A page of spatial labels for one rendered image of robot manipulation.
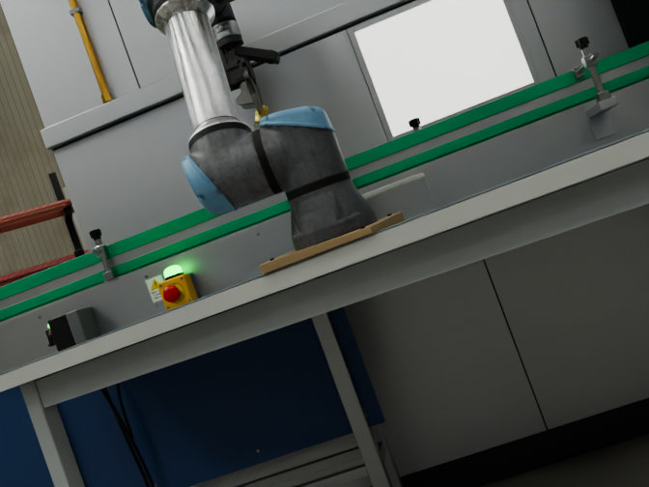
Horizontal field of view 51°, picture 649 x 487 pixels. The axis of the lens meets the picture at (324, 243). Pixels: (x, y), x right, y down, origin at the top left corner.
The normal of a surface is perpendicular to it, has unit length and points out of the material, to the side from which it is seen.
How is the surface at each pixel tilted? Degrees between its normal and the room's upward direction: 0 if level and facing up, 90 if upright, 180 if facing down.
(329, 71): 90
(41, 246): 90
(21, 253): 90
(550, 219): 90
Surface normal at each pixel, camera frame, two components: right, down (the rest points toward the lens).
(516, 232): -0.36, 0.10
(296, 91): -0.14, 0.01
